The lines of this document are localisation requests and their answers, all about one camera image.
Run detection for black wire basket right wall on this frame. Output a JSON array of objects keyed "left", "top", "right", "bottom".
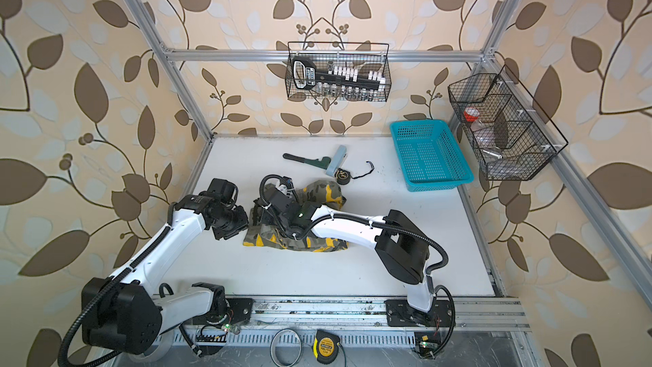
[{"left": 448, "top": 66, "right": 568, "bottom": 181}]

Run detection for black socket set holder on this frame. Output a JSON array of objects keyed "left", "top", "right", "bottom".
[{"left": 290, "top": 57, "right": 388, "bottom": 90}]

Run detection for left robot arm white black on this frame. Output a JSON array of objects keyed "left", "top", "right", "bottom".
[{"left": 57, "top": 178, "right": 248, "bottom": 366}]

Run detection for black wire basket wall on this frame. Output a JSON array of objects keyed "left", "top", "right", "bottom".
[
  {"left": 448, "top": 66, "right": 568, "bottom": 181},
  {"left": 282, "top": 40, "right": 392, "bottom": 102}
]

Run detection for small black tape measure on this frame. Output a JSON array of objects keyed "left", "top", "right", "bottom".
[{"left": 334, "top": 161, "right": 375, "bottom": 185}]

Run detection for clear tape roll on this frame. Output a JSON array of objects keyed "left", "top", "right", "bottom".
[{"left": 130, "top": 331, "right": 174, "bottom": 364}]

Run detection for black wire basket back wall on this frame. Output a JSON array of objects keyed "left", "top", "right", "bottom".
[{"left": 282, "top": 40, "right": 392, "bottom": 102}]

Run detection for yellow black tape measure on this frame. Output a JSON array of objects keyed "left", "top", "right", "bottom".
[{"left": 312, "top": 330, "right": 341, "bottom": 365}]

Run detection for teal plastic basket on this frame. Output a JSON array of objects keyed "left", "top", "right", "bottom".
[{"left": 390, "top": 120, "right": 474, "bottom": 192}]

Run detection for clear plastic bag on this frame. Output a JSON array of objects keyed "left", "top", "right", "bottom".
[{"left": 474, "top": 127, "right": 504, "bottom": 161}]

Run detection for red capped item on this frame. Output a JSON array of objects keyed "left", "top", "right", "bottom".
[{"left": 463, "top": 106, "right": 481, "bottom": 123}]

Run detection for camouflage yellow green trousers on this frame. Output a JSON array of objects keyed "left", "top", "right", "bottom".
[{"left": 243, "top": 174, "right": 348, "bottom": 252}]

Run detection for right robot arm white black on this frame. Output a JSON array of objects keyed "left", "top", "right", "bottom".
[{"left": 244, "top": 174, "right": 454, "bottom": 327}]

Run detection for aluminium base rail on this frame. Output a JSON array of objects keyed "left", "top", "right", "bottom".
[{"left": 152, "top": 295, "right": 531, "bottom": 332}]

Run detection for light blue grey block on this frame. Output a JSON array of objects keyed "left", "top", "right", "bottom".
[{"left": 326, "top": 145, "right": 347, "bottom": 177}]

